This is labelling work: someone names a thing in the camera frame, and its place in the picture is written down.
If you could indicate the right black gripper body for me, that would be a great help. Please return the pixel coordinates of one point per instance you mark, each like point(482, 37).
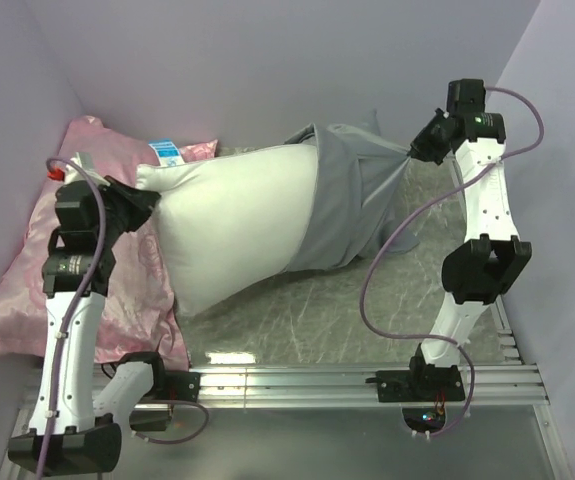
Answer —
point(431, 144)

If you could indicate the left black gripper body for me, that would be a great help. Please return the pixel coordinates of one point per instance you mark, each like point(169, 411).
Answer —
point(110, 231)

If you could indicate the white pillow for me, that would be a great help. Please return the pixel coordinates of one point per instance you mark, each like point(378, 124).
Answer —
point(229, 222)

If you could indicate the grey pillowcase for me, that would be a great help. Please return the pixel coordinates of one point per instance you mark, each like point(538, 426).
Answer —
point(357, 187)

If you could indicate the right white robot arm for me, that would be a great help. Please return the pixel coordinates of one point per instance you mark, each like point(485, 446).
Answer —
point(492, 254)

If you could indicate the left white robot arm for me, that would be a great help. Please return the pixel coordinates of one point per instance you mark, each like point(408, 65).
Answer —
point(72, 431)

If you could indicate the pink rose satin pillow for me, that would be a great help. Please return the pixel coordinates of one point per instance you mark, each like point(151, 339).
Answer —
point(139, 311)

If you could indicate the right controller board with leds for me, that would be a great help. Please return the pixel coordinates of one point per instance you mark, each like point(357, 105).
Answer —
point(425, 420)

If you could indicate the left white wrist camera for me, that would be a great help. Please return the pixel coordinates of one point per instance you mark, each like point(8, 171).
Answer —
point(79, 167)

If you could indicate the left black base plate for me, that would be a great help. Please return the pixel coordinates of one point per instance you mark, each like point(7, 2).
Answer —
point(180, 385)

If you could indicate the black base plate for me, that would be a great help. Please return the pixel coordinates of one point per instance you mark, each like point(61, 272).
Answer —
point(405, 386)
point(180, 385)

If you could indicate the aluminium right side rail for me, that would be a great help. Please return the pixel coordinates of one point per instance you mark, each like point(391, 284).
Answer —
point(507, 340)

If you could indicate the aluminium rail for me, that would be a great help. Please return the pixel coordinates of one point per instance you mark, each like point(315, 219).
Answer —
point(507, 340)
point(345, 386)

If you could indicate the black box under rail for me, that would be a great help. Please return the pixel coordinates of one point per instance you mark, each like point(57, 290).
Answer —
point(151, 417)

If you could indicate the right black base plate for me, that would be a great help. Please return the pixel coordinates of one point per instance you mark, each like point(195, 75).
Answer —
point(405, 386)

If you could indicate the aluminium front rail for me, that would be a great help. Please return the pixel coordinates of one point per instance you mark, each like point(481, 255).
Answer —
point(345, 386)

